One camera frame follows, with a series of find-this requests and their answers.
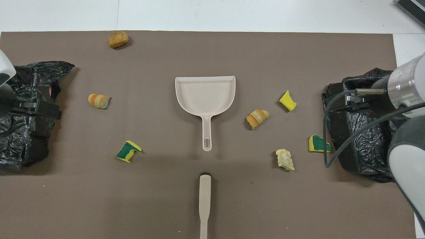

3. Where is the beige plastic dustpan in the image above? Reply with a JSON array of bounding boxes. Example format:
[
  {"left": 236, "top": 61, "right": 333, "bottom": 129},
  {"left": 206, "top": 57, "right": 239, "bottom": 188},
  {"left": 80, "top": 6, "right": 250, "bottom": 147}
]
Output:
[{"left": 175, "top": 76, "right": 236, "bottom": 152}]

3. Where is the dark ribbed box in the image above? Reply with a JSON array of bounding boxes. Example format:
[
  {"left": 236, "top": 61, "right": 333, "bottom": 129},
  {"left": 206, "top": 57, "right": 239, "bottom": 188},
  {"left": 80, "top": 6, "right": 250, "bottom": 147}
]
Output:
[{"left": 395, "top": 0, "right": 425, "bottom": 20}]

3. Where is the plain yellow sponge piece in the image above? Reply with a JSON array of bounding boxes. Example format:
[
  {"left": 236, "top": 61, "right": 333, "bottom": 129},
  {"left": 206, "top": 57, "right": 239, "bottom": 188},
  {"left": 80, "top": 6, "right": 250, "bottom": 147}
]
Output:
[{"left": 279, "top": 90, "right": 297, "bottom": 112}]

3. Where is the pale bread piece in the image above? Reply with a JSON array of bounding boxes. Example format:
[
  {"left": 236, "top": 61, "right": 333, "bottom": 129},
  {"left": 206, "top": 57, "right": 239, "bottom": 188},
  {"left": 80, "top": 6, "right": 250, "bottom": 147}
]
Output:
[{"left": 276, "top": 149, "right": 295, "bottom": 171}]

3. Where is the brown bread chunk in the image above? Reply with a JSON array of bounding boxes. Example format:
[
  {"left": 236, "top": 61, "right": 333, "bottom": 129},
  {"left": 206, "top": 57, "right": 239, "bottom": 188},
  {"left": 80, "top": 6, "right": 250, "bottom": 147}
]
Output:
[{"left": 108, "top": 32, "right": 129, "bottom": 49}]

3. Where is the open black bag lined bin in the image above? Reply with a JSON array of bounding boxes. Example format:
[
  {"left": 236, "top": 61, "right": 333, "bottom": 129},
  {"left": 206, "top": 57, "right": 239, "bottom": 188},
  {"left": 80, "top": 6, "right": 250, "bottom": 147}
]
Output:
[{"left": 321, "top": 68, "right": 404, "bottom": 183}]

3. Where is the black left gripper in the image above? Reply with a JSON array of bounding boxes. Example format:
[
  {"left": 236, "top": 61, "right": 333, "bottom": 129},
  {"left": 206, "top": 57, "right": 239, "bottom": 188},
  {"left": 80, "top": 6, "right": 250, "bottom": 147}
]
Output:
[{"left": 7, "top": 99, "right": 62, "bottom": 119}]

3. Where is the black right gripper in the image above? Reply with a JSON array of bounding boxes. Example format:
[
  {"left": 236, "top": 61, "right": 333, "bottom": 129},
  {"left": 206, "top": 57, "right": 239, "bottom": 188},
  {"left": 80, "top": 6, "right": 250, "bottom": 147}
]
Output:
[{"left": 345, "top": 77, "right": 394, "bottom": 112}]

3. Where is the orange striped croissant piece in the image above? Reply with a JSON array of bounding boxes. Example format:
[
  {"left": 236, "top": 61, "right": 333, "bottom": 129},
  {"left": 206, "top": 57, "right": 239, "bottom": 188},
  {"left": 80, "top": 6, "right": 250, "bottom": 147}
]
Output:
[
  {"left": 246, "top": 109, "right": 270, "bottom": 130},
  {"left": 88, "top": 94, "right": 111, "bottom": 110}
]

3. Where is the brown table mat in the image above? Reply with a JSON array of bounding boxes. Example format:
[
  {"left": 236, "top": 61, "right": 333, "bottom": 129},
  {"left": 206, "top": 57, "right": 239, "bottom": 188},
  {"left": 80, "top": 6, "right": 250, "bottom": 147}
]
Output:
[{"left": 0, "top": 31, "right": 416, "bottom": 239}]

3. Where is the crumpled black bag over bin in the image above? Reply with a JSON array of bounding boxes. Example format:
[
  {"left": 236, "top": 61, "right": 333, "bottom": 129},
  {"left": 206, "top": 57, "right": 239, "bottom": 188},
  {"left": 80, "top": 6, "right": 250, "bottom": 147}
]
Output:
[{"left": 0, "top": 61, "right": 75, "bottom": 170}]

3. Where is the beige hand brush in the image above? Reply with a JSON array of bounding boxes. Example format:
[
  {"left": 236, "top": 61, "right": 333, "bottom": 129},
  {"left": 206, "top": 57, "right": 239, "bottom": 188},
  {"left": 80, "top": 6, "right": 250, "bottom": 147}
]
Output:
[{"left": 199, "top": 172, "right": 212, "bottom": 239}]

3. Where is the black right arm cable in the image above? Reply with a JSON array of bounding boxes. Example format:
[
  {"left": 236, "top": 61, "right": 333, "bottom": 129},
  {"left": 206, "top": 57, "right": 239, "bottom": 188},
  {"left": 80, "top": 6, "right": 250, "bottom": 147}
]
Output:
[{"left": 323, "top": 88, "right": 425, "bottom": 167}]

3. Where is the green and yellow sponge piece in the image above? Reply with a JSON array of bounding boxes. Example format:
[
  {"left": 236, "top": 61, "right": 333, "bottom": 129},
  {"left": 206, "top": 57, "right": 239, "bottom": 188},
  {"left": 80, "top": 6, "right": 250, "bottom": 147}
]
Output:
[
  {"left": 116, "top": 140, "right": 142, "bottom": 163},
  {"left": 309, "top": 135, "right": 331, "bottom": 153}
]

